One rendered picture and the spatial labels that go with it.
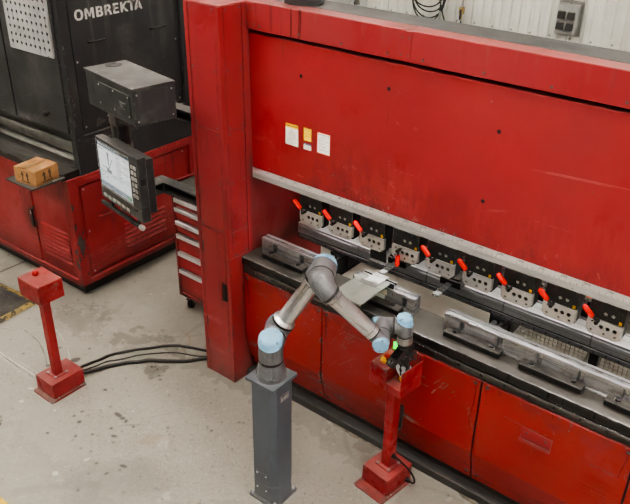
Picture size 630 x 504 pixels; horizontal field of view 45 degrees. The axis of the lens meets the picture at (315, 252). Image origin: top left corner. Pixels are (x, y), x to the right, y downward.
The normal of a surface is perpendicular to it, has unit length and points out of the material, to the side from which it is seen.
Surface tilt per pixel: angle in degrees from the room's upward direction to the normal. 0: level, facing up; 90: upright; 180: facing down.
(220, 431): 0
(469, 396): 90
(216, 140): 90
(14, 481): 0
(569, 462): 90
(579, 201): 90
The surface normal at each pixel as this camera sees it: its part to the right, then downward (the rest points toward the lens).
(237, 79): 0.78, 0.32
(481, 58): -0.63, 0.37
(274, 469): 0.13, 0.48
